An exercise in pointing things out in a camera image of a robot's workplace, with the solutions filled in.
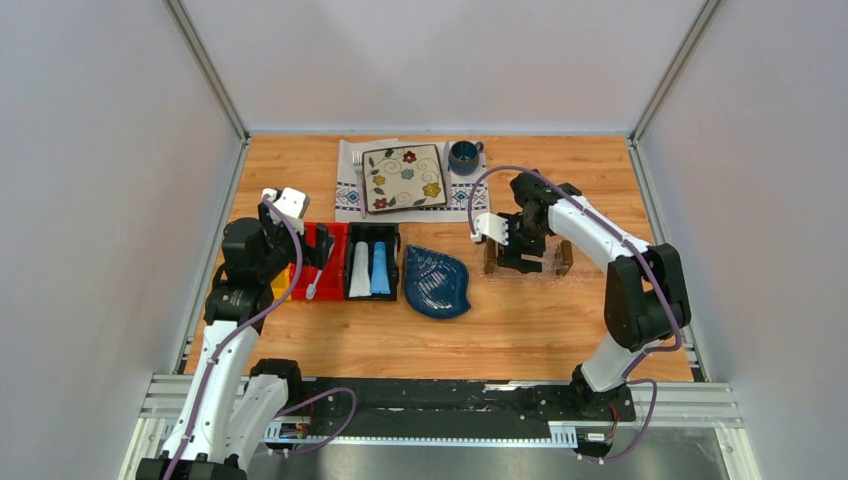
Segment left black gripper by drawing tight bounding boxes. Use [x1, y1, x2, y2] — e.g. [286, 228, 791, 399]
[256, 202, 334, 282]

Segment white toothpaste tube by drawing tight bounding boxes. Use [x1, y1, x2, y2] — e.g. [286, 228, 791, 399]
[348, 241, 371, 298]

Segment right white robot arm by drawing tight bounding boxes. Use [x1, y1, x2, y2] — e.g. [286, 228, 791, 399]
[495, 167, 691, 419]

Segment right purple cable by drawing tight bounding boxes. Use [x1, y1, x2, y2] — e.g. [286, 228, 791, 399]
[466, 164, 684, 464]

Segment square floral ceramic plate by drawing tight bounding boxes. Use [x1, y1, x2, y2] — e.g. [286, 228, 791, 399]
[361, 144, 447, 214]

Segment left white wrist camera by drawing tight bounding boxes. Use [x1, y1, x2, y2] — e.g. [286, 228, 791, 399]
[260, 187, 310, 234]

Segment blue toothpaste tube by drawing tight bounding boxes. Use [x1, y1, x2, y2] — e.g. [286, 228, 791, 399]
[370, 241, 390, 295]

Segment red plastic bin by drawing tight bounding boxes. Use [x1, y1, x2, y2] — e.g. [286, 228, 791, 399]
[290, 222, 349, 301]

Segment silver knife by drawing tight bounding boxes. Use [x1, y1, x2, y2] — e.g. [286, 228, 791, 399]
[441, 141, 451, 206]

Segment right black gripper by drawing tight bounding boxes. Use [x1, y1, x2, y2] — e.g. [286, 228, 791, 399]
[496, 213, 548, 274]

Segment white patterned placemat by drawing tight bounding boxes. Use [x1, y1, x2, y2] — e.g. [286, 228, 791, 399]
[334, 139, 490, 223]

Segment white toothbrush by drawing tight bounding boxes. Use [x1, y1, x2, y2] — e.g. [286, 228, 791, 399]
[305, 245, 334, 300]

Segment silver fork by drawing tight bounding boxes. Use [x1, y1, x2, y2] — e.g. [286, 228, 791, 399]
[352, 150, 367, 219]

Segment blue shell-shaped dish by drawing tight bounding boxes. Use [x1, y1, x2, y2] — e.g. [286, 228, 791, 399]
[403, 244, 472, 320]

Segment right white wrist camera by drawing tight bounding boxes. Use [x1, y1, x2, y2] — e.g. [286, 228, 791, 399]
[470, 213, 509, 246]

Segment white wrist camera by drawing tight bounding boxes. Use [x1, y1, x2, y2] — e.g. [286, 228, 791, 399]
[470, 213, 509, 246]
[260, 187, 310, 234]

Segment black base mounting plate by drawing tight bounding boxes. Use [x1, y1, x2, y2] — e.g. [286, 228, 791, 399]
[286, 377, 636, 440]

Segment yellow plastic bin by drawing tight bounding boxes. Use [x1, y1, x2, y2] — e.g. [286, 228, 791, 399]
[271, 266, 291, 300]

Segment clear glass tray wooden handles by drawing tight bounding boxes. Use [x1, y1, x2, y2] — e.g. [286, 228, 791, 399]
[482, 239, 575, 285]

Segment black plastic bin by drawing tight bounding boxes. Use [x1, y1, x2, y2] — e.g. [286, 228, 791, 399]
[343, 222, 401, 302]

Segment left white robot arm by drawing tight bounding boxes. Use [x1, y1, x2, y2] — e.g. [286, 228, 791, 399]
[135, 213, 335, 479]

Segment dark blue ceramic mug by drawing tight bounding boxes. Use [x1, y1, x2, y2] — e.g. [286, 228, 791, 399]
[448, 140, 484, 176]

